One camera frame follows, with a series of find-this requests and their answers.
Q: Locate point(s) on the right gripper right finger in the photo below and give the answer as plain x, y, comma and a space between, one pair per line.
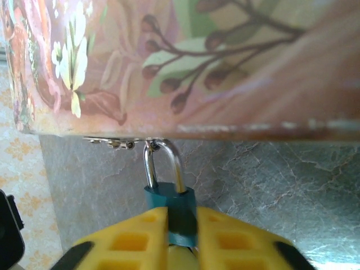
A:
242, 247

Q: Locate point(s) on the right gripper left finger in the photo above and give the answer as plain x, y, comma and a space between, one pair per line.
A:
121, 247

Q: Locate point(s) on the blue padlock silver shackle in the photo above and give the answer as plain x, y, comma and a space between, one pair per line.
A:
180, 202

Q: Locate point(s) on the silver box hasp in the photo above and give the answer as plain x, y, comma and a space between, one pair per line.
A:
118, 144

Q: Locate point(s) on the pink decorated storage box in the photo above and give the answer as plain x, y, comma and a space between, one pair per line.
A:
180, 62

